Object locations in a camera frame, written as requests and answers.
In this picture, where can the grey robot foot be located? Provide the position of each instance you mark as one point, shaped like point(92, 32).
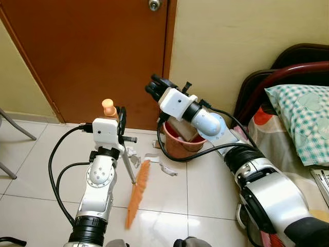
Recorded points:
point(193, 242)
point(117, 243)

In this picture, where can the red and white book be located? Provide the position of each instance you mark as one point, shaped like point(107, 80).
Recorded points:
point(321, 182)

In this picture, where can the patterned bed sheet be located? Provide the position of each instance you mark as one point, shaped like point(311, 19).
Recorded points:
point(277, 144)

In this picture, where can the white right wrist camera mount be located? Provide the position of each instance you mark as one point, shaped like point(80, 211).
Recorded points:
point(177, 103)

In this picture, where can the dark wooden bed headboard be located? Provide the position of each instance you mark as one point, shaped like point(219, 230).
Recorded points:
point(288, 67)

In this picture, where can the grey left robot foot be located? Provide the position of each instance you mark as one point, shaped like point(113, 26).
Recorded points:
point(117, 243)

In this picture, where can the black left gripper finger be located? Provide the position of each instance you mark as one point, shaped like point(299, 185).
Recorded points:
point(125, 121)

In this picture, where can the brown wooden door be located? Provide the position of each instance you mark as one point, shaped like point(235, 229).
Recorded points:
point(92, 62)

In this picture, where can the grey right robot foot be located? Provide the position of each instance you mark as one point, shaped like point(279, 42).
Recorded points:
point(193, 242)

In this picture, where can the red plastic bucket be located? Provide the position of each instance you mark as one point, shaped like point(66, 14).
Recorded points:
point(177, 149)

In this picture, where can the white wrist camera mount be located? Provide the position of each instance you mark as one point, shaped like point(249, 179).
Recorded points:
point(105, 133)
point(177, 103)

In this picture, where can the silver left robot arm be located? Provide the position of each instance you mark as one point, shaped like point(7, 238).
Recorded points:
point(100, 195)

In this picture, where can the orange bristle broom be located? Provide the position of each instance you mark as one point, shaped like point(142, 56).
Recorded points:
point(138, 195)

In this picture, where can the silver door knob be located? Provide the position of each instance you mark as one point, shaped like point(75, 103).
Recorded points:
point(154, 5)

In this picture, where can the crumpled white paper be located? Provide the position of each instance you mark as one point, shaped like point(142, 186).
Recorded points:
point(130, 152)

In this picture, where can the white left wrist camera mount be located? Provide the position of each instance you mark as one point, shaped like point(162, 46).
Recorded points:
point(105, 133)

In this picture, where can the grey metal chair leg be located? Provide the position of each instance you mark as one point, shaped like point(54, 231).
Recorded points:
point(7, 171)
point(18, 127)

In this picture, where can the grey flat dustpan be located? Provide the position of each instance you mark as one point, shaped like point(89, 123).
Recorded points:
point(182, 131)

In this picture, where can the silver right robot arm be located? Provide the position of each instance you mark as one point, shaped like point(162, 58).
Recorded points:
point(267, 190)

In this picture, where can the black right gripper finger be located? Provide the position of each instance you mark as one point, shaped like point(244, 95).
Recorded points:
point(162, 81)
point(154, 91)

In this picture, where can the small brown paper scrap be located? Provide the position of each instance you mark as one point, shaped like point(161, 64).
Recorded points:
point(155, 143)

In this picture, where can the green checkered pillow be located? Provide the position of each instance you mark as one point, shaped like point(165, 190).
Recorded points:
point(300, 123)

